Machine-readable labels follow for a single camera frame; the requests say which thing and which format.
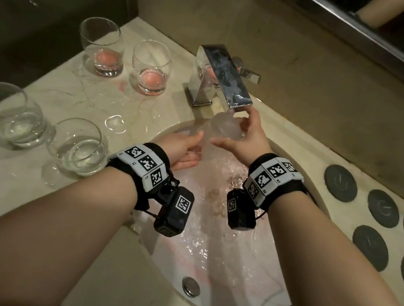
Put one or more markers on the person's right thumb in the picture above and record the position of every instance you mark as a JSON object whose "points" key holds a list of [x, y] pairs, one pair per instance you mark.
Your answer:
{"points": [[255, 120]]}

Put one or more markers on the person's left fingers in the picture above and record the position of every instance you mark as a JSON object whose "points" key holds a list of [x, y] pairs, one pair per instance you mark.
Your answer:
{"points": [[193, 140]]}

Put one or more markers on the person's left forearm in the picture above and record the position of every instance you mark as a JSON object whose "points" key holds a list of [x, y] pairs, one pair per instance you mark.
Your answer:
{"points": [[50, 235]]}

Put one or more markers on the chrome sink drain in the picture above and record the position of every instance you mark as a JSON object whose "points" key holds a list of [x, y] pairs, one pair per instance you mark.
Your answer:
{"points": [[191, 287]]}

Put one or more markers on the chrome square faucet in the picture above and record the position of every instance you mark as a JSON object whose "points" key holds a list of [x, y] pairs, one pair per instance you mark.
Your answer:
{"points": [[221, 74]]}

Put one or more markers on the glass with pink residue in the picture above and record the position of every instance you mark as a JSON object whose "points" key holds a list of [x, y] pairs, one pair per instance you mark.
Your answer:
{"points": [[151, 72], [102, 54]]}

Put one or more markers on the person's left hand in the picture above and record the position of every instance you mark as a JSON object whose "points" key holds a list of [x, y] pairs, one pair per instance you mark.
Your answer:
{"points": [[177, 147]]}

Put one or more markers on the white sink basin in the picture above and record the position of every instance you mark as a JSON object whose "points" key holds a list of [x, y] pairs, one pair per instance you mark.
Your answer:
{"points": [[210, 256]]}

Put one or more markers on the metal framed mirror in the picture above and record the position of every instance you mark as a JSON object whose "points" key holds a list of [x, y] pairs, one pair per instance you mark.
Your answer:
{"points": [[389, 23]]}

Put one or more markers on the person's right forearm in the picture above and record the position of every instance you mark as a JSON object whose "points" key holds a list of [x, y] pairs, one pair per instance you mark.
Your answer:
{"points": [[333, 279]]}

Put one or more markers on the clear stemless glass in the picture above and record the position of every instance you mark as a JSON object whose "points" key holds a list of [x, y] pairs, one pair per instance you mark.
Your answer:
{"points": [[228, 124]]}

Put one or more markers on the person's right hand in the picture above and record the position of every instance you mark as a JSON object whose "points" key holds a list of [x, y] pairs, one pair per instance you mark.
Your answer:
{"points": [[253, 145]]}

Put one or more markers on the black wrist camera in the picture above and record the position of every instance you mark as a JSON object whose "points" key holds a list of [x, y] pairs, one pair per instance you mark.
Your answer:
{"points": [[240, 211], [175, 212]]}

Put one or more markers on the clear glass with water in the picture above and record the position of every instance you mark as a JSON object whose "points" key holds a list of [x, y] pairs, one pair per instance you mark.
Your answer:
{"points": [[76, 149], [6, 119]]}

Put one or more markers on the black marker wristband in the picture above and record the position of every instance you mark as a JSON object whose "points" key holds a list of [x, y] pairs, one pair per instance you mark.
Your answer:
{"points": [[271, 178], [144, 167]]}

